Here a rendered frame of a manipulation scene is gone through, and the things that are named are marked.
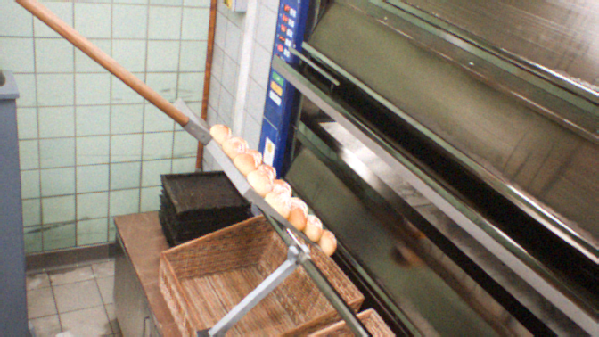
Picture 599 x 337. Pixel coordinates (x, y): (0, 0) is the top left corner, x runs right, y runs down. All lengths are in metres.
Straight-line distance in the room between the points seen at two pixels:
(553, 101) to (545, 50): 0.10
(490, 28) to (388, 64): 0.40
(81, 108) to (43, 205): 0.52
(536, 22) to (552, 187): 0.34
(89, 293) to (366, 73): 1.89
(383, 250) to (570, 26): 0.86
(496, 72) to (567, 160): 0.26
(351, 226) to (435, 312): 0.43
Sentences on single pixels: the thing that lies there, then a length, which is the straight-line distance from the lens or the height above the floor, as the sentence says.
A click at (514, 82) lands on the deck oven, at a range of 1.44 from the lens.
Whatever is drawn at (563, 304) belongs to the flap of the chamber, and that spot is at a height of 1.40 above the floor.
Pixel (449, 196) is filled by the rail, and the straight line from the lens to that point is 1.38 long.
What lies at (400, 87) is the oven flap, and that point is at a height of 1.51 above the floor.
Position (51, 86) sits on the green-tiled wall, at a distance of 2.88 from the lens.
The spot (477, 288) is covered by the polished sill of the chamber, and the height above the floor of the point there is 1.17.
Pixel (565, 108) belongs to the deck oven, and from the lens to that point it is 1.36.
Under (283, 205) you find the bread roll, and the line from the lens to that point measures 1.60.
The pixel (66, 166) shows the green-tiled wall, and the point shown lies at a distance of 3.06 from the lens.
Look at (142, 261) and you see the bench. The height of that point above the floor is 0.58.
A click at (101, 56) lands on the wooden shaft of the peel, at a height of 1.54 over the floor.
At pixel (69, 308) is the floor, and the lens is 3.11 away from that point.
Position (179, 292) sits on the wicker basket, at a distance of 2.07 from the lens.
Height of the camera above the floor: 2.04
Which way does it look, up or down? 27 degrees down
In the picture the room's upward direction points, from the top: 10 degrees clockwise
